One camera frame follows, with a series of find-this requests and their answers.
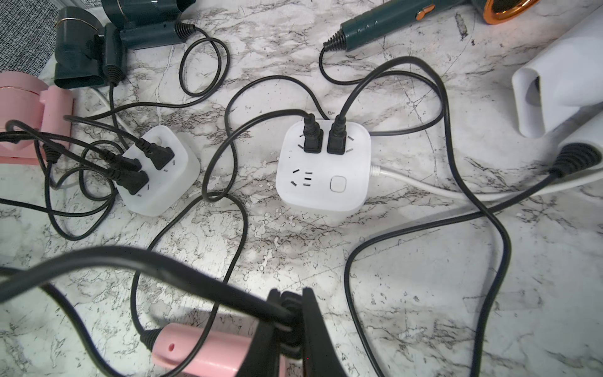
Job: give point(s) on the dark green dryer back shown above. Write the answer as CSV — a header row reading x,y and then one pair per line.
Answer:
x,y
146,24

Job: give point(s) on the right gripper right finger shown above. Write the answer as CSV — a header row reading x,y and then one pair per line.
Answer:
x,y
319,356

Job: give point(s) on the pink dryer front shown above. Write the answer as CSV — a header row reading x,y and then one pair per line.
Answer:
x,y
221,355

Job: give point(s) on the left white power strip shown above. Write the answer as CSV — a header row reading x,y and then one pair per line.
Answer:
x,y
168,184

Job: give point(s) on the right white power strip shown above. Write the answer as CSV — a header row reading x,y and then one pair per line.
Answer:
x,y
324,183

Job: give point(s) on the dark green dryer folded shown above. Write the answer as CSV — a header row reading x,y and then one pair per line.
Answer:
x,y
87,53

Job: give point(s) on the pink dryer left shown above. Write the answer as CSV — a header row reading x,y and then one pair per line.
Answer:
x,y
31,101

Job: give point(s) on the white folded hair dryer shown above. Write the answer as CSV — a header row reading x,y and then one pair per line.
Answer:
x,y
563,79

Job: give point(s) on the white power strip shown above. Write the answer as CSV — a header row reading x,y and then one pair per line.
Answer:
x,y
168,184
324,183

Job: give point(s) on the green dryer copper nozzle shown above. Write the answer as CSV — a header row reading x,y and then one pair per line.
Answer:
x,y
394,15

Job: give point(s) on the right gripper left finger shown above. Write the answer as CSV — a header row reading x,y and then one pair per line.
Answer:
x,y
263,356

